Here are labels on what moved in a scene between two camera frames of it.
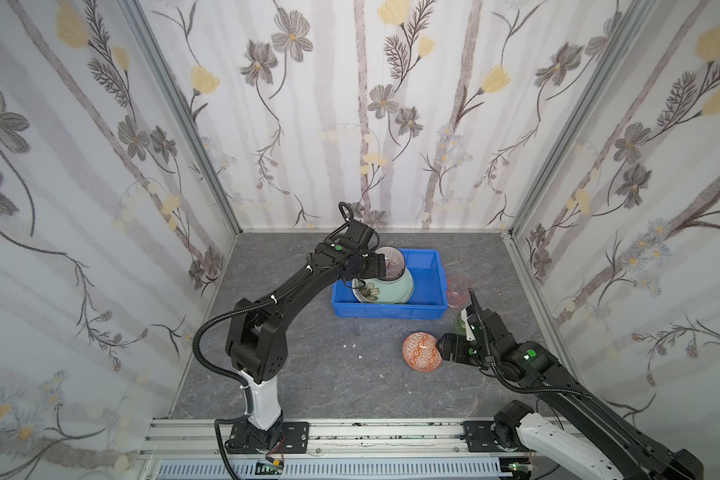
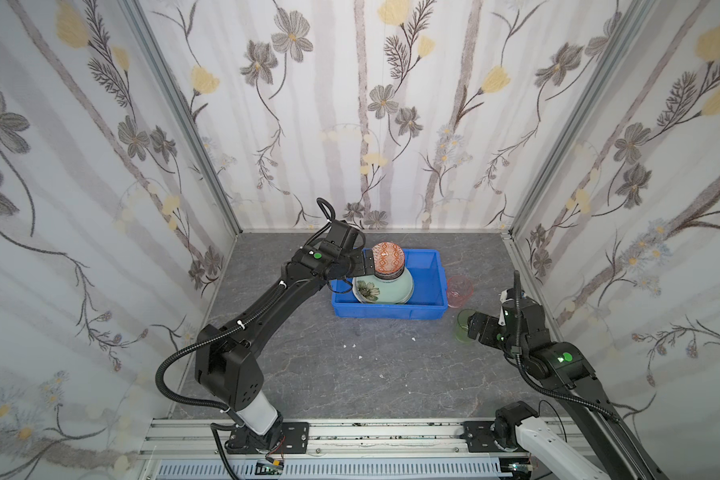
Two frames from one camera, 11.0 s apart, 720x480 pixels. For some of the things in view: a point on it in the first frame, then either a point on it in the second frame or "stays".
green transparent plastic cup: [461, 327] stays
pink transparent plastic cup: [458, 293] stays
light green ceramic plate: [390, 291] stays
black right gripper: [463, 348] to [480, 325]
